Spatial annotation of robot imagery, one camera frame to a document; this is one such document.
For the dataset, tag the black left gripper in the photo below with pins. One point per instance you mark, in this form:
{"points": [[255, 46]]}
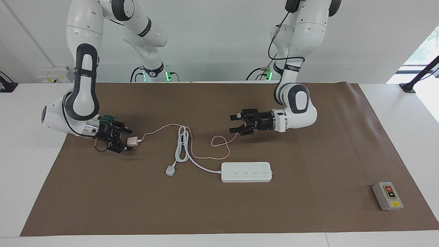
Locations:
{"points": [[259, 121]]}

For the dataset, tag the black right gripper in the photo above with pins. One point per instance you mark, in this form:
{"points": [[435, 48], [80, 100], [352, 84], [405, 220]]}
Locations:
{"points": [[107, 134]]}

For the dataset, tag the pink charger adapter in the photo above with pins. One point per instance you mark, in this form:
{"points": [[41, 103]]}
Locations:
{"points": [[133, 141]]}

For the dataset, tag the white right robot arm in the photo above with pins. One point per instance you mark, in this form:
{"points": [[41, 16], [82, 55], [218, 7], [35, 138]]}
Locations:
{"points": [[82, 51]]}

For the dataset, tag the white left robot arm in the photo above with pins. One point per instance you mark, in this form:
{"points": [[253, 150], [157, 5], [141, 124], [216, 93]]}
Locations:
{"points": [[301, 103]]}

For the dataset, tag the white power strip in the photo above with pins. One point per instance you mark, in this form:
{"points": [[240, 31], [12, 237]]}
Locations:
{"points": [[247, 172]]}

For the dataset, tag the brown table mat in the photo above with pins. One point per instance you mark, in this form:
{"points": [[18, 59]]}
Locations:
{"points": [[274, 212]]}

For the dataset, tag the black table clamp stand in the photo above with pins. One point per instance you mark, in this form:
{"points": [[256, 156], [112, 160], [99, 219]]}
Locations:
{"points": [[7, 86], [408, 87]]}

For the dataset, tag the green knife switch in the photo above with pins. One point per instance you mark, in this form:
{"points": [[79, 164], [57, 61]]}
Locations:
{"points": [[107, 118]]}

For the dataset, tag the white wall socket box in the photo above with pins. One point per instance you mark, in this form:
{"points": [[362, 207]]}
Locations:
{"points": [[51, 74]]}

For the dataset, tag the grey on-off switch box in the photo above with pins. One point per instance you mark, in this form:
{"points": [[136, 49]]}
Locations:
{"points": [[387, 196]]}

